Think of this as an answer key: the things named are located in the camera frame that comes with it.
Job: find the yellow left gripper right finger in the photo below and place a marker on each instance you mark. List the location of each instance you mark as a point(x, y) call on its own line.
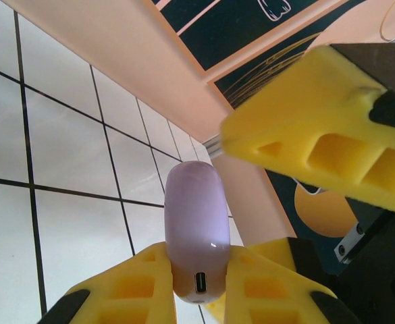
point(237, 297)

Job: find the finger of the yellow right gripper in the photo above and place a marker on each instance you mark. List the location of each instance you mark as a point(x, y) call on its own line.
point(285, 253)
point(302, 111)

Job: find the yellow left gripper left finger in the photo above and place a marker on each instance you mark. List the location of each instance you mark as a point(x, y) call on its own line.
point(99, 300)

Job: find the purple earbud charging case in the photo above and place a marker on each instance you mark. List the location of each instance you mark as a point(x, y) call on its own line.
point(193, 209)

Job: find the aluminium corner post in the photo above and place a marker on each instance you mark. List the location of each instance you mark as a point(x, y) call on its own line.
point(213, 145)

